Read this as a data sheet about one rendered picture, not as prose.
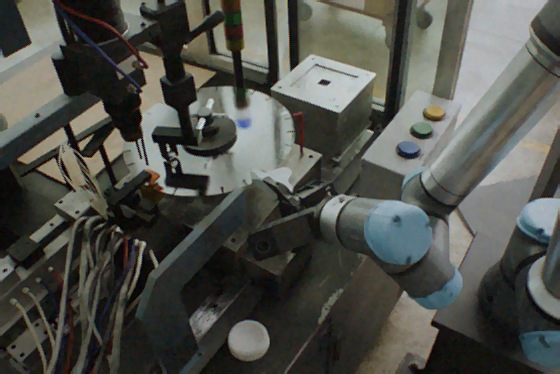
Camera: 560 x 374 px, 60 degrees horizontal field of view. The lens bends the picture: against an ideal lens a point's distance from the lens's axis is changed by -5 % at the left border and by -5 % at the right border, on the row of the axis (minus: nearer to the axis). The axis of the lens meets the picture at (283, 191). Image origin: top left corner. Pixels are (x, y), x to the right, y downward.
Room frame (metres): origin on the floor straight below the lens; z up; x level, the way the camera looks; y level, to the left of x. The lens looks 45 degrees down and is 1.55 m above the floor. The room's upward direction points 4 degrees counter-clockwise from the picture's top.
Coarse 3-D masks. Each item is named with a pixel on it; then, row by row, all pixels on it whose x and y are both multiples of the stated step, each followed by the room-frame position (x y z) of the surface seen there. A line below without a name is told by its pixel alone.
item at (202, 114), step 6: (210, 102) 0.80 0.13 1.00; (204, 108) 0.78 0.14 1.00; (192, 114) 0.77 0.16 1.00; (198, 114) 0.76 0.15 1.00; (204, 114) 0.76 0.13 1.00; (210, 114) 0.76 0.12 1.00; (216, 114) 0.76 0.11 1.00; (222, 114) 0.76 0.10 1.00; (228, 114) 0.76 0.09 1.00; (198, 120) 0.76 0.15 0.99; (204, 120) 0.75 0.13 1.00; (210, 120) 0.76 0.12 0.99; (198, 126) 0.73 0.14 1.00; (204, 126) 0.76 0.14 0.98; (210, 126) 0.76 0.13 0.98
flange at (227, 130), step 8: (192, 120) 0.80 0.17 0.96; (216, 120) 0.78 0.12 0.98; (224, 120) 0.80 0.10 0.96; (232, 120) 0.80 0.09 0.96; (208, 128) 0.76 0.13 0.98; (216, 128) 0.76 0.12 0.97; (224, 128) 0.77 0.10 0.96; (232, 128) 0.77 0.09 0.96; (208, 136) 0.75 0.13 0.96; (216, 136) 0.75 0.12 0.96; (224, 136) 0.75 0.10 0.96; (232, 136) 0.75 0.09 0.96; (200, 144) 0.73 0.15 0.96; (208, 144) 0.73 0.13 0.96; (216, 144) 0.73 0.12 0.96; (224, 144) 0.73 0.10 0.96; (200, 152) 0.72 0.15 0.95; (208, 152) 0.71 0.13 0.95
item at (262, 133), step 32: (224, 96) 0.89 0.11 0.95; (256, 96) 0.89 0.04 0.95; (256, 128) 0.78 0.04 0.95; (288, 128) 0.77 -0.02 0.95; (128, 160) 0.71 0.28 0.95; (160, 160) 0.70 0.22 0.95; (192, 160) 0.70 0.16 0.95; (224, 160) 0.69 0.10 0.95; (256, 160) 0.69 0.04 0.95; (192, 192) 0.61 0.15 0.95; (224, 192) 0.61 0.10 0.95
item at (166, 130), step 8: (184, 112) 0.69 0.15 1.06; (184, 120) 0.69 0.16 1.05; (160, 128) 0.71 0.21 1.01; (168, 128) 0.71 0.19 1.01; (176, 128) 0.71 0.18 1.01; (184, 128) 0.69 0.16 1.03; (192, 128) 0.69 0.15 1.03; (152, 136) 0.70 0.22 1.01; (160, 136) 0.69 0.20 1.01; (168, 136) 0.69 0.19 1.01; (176, 136) 0.69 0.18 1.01; (184, 136) 0.68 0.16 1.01; (192, 136) 0.68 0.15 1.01; (200, 136) 0.70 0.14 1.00; (160, 144) 0.70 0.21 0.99; (168, 144) 0.72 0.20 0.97; (176, 144) 0.69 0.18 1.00; (184, 144) 0.68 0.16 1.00; (192, 144) 0.68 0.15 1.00; (160, 152) 0.70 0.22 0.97; (176, 152) 0.70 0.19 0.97; (168, 160) 0.69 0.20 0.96
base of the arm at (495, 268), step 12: (492, 276) 0.50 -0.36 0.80; (504, 276) 0.48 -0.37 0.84; (480, 288) 0.50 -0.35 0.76; (492, 288) 0.48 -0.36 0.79; (504, 288) 0.46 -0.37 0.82; (480, 300) 0.49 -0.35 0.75; (492, 300) 0.48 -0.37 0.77; (504, 300) 0.45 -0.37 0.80; (492, 312) 0.45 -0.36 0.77; (504, 312) 0.44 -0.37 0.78; (516, 312) 0.43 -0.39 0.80; (504, 324) 0.43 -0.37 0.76; (516, 324) 0.42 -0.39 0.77
